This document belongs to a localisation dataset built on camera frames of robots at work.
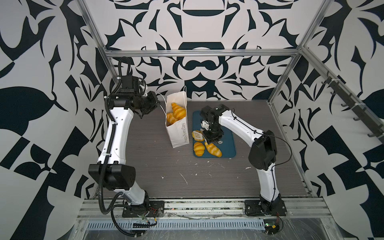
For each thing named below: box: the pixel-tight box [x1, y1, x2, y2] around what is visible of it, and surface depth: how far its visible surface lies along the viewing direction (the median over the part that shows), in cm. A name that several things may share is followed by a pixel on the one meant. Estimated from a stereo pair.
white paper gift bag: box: [166, 86, 190, 149], surface depth 87 cm
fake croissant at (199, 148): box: [193, 141, 206, 157], surface depth 93 cm
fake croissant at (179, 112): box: [171, 102, 186, 120], surface depth 90 cm
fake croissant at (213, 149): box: [204, 141, 223, 158], surface depth 93 cm
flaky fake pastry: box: [166, 112, 179, 127], surface depth 93 cm
